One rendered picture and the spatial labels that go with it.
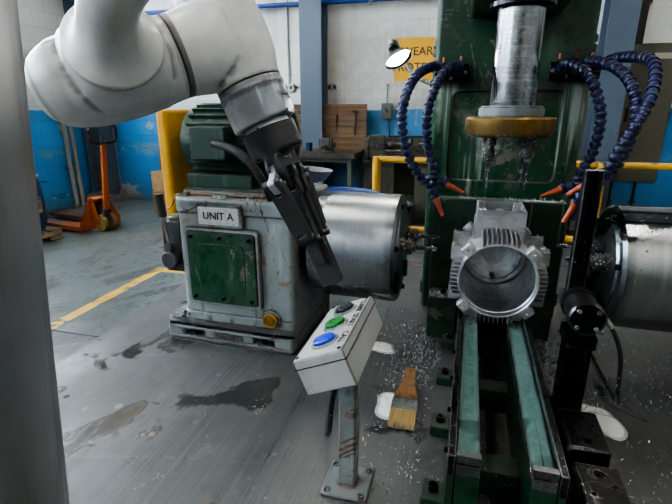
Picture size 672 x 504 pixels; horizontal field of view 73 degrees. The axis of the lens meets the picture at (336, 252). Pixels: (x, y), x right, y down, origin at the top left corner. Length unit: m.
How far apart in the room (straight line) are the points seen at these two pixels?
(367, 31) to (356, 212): 5.36
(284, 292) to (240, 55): 0.57
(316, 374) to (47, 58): 0.46
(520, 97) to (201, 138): 0.67
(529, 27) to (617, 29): 5.00
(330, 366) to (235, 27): 0.43
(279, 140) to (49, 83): 0.26
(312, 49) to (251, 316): 5.20
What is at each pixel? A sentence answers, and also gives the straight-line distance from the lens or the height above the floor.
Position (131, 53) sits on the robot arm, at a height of 1.40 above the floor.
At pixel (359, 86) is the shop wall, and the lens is 6.22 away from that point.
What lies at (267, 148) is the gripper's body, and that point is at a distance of 0.61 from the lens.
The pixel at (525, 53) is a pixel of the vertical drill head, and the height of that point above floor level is 1.45.
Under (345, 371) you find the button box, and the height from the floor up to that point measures 1.05.
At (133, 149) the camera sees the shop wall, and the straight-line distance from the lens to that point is 7.77.
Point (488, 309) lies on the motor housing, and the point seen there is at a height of 0.94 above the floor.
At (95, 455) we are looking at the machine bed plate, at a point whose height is 0.80.
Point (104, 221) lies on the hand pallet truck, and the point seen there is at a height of 0.13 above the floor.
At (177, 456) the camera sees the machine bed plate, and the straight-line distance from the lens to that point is 0.86.
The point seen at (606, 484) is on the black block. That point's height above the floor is 0.86.
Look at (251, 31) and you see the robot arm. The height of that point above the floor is 1.44.
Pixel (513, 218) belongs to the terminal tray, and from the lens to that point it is 1.02.
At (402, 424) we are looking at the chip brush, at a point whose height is 0.81.
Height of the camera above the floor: 1.35
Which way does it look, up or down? 17 degrees down
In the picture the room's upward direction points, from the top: straight up
